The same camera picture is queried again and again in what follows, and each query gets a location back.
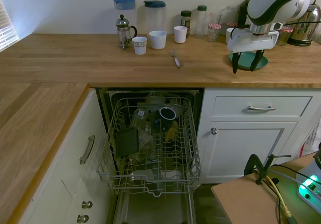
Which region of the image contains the yellow cable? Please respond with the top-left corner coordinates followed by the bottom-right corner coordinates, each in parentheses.
top-left (265, 175), bottom-right (293, 219)

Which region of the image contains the glass French press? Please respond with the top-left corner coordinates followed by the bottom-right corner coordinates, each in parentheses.
top-left (115, 14), bottom-right (138, 50)

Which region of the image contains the black mug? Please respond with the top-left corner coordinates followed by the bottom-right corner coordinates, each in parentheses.
top-left (159, 106), bottom-right (177, 134)

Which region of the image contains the clear drinking glass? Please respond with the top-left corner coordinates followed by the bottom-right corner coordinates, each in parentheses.
top-left (209, 12), bottom-right (223, 26)

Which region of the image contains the glass jar red checkered lid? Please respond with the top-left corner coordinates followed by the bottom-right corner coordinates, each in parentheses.
top-left (275, 26), bottom-right (294, 46)
top-left (207, 23), bottom-right (222, 43)
top-left (222, 22), bottom-right (239, 36)

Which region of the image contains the yellow item in rack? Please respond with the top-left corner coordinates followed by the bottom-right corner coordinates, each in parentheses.
top-left (165, 123), bottom-right (180, 142)

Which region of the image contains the clear bottle green lid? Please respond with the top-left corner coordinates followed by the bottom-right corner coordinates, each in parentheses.
top-left (194, 5), bottom-right (208, 39)

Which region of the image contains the wide white cup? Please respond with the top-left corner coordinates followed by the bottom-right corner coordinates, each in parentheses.
top-left (225, 28), bottom-right (236, 45)

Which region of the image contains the clear pitcher light blue lid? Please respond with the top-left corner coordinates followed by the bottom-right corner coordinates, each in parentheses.
top-left (113, 0), bottom-right (137, 39)

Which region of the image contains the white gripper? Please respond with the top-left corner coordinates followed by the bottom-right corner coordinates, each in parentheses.
top-left (227, 29), bottom-right (280, 74)

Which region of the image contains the teal plate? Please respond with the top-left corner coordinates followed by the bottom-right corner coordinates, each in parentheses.
top-left (229, 52), bottom-right (268, 71)

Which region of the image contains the pale rectangular baking pan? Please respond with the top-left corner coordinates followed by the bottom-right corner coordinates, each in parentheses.
top-left (130, 168), bottom-right (186, 184)

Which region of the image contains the window blind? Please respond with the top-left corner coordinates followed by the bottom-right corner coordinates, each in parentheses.
top-left (0, 0), bottom-right (20, 53)

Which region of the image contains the silver cabinet handle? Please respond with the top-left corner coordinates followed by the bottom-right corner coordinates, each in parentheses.
top-left (79, 135), bottom-right (95, 165)

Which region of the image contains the white cabinet with drawer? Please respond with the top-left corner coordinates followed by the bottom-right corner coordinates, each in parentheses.
top-left (197, 87), bottom-right (321, 184)

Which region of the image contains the silver knife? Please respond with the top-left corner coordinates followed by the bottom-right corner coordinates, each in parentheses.
top-left (170, 48), bottom-right (182, 68)

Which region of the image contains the clear glass jar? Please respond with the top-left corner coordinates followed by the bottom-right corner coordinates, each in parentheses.
top-left (130, 108), bottom-right (151, 132)

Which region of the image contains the brown robot mounting board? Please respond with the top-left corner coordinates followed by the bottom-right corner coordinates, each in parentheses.
top-left (210, 152), bottom-right (321, 224)

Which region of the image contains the grey cable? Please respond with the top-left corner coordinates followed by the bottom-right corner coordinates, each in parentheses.
top-left (253, 165), bottom-right (305, 186)

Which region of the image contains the small white cup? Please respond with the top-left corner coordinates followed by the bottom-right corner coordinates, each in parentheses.
top-left (174, 26), bottom-right (188, 44)

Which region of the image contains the dark green C-clamp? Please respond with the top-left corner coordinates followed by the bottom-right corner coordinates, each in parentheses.
top-left (244, 153), bottom-right (292, 186)

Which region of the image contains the large white mug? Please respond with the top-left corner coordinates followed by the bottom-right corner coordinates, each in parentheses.
top-left (148, 30), bottom-right (168, 50)

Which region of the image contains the white cabinet with long handle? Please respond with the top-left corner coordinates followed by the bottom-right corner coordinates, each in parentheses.
top-left (19, 89), bottom-right (118, 224)

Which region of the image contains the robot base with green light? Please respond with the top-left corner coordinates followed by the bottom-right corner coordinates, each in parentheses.
top-left (295, 148), bottom-right (321, 207)

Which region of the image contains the white plastic bag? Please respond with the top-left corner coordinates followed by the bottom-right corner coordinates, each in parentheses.
top-left (299, 120), bottom-right (321, 159)

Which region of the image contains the dishwasher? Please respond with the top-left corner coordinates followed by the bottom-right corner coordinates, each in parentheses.
top-left (96, 87), bottom-right (204, 224)

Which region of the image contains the patterned paper cup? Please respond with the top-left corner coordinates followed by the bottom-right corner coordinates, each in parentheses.
top-left (131, 36), bottom-right (147, 56)

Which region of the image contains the clear glass container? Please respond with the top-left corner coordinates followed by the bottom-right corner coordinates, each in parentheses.
top-left (136, 130), bottom-right (157, 159)

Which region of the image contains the dark spice jar green lid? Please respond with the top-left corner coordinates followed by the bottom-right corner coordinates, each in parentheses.
top-left (180, 10), bottom-right (193, 38)

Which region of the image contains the stainless steel electric kettle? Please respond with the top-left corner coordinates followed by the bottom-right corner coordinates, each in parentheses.
top-left (287, 0), bottom-right (321, 48)

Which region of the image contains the grey wire dishwasher rack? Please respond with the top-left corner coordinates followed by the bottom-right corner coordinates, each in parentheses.
top-left (96, 90), bottom-right (203, 198)

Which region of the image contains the silver drawer handle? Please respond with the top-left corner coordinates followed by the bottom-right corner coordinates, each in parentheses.
top-left (247, 104), bottom-right (276, 111)

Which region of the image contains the clear pitcher dark blue lid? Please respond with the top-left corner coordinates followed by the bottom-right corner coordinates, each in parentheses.
top-left (143, 0), bottom-right (167, 34)

